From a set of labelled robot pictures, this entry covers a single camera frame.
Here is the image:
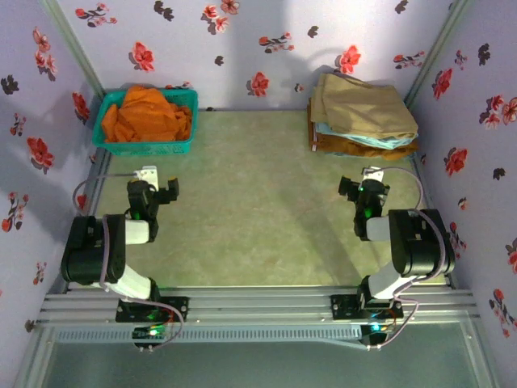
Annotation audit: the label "folded light blue trousers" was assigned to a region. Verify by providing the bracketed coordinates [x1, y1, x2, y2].
[314, 120, 417, 150]

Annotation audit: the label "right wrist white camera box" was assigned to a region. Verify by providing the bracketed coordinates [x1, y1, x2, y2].
[361, 166, 385, 183]

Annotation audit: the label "grey slotted cable duct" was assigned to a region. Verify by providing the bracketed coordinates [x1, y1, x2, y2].
[54, 325, 363, 344]

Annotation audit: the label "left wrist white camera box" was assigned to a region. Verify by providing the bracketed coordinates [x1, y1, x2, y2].
[135, 165, 159, 191]

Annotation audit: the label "folded brown trousers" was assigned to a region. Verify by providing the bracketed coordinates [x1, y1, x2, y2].
[307, 103, 419, 162]

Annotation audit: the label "teal plastic basket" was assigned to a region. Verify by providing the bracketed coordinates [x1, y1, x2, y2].
[91, 87, 200, 157]

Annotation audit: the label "folded tan trousers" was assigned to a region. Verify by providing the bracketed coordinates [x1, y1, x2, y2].
[309, 72, 419, 141]

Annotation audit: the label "aluminium mounting rail frame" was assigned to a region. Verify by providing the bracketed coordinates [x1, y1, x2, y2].
[38, 285, 480, 324]

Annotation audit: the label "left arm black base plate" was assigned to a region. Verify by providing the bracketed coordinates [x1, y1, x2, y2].
[116, 297, 190, 323]

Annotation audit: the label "aluminium corner post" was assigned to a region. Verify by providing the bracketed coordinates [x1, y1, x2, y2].
[40, 0, 107, 100]
[405, 0, 473, 107]

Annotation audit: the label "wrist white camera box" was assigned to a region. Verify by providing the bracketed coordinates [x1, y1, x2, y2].
[135, 165, 159, 191]
[361, 166, 385, 183]

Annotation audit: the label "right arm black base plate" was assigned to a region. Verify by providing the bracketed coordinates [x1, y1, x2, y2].
[330, 293, 404, 320]

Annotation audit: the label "orange trousers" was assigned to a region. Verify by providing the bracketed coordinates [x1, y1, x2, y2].
[100, 84, 193, 143]

